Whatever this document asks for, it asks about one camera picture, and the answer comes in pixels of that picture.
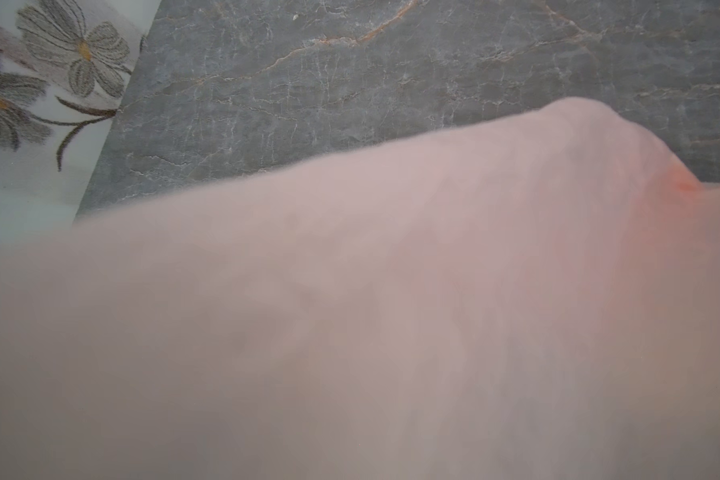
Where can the pink plastic bag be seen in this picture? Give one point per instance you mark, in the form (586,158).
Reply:
(536,297)

